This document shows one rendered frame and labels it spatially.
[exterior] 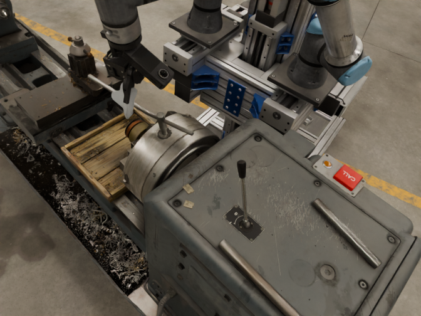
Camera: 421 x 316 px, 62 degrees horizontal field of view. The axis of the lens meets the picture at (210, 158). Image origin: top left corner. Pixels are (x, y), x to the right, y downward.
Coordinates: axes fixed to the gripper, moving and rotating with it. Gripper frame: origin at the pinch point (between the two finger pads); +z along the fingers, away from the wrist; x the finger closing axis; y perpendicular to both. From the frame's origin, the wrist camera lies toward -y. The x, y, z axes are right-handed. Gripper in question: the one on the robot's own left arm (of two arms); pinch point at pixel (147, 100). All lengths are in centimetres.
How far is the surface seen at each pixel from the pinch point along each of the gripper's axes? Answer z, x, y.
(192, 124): 15.3, -8.4, -7.6
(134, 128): 24.3, -2.7, 11.9
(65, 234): 130, 29, 64
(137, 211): 47.2, 15.1, 3.0
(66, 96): 38, -9, 54
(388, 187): 163, -119, -101
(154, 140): 12.9, 3.2, -2.1
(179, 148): 12.6, 2.3, -10.0
